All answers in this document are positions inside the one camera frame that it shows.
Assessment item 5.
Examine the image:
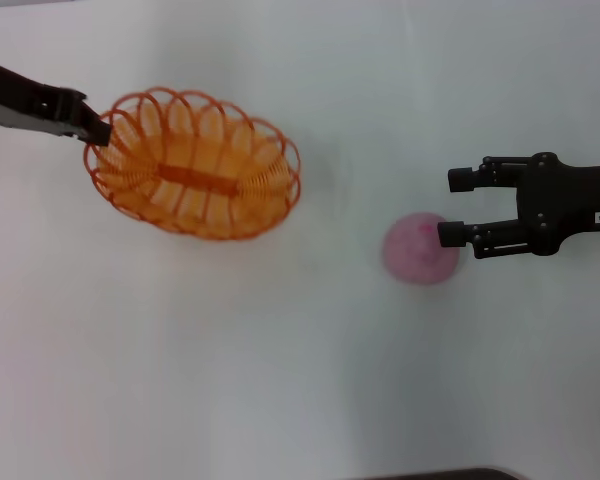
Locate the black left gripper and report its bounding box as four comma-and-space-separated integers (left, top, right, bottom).
0, 57, 112, 147

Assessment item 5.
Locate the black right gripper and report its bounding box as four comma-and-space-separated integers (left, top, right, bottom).
437, 152, 600, 260

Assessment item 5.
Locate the pink peach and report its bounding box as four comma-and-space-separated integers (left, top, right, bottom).
382, 211, 461, 286

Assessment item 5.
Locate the orange plastic wire basket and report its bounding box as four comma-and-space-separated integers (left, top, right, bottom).
83, 87, 301, 242

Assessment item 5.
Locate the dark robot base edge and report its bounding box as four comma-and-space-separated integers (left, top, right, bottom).
374, 467, 521, 480

